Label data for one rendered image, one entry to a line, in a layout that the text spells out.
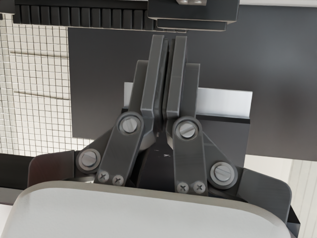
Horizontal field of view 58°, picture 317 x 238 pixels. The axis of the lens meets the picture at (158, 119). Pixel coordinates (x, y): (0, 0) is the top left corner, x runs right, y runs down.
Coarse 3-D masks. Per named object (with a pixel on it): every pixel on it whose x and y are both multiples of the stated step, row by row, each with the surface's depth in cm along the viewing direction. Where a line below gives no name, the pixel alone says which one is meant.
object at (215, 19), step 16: (160, 0) 38; (176, 0) 33; (192, 0) 32; (208, 0) 37; (224, 0) 37; (160, 16) 38; (176, 16) 38; (192, 16) 38; (208, 16) 38; (224, 16) 37
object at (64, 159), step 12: (36, 156) 12; (48, 156) 12; (60, 156) 12; (72, 156) 12; (36, 168) 12; (48, 168) 12; (60, 168) 12; (72, 168) 12; (36, 180) 12; (48, 180) 12; (72, 180) 12; (84, 180) 12
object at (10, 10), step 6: (0, 0) 48; (6, 0) 49; (12, 0) 51; (0, 6) 48; (6, 6) 49; (12, 6) 51; (0, 12) 48; (6, 12) 50; (12, 12) 51; (0, 18) 50
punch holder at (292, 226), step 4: (292, 208) 24; (292, 212) 23; (288, 216) 23; (292, 216) 23; (296, 216) 23; (288, 220) 22; (292, 220) 22; (296, 220) 22; (288, 224) 22; (292, 224) 22; (296, 224) 22; (300, 224) 22; (288, 228) 22; (292, 228) 22; (296, 228) 22; (292, 232) 22; (296, 232) 22; (292, 236) 21; (296, 236) 22
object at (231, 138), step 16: (128, 96) 23; (208, 96) 22; (224, 96) 22; (240, 96) 22; (208, 112) 23; (224, 112) 22; (240, 112) 22; (208, 128) 22; (224, 128) 22; (240, 128) 22; (160, 144) 23; (224, 144) 22; (240, 144) 22; (160, 160) 23; (240, 160) 22; (144, 176) 24; (160, 176) 24; (208, 192) 24
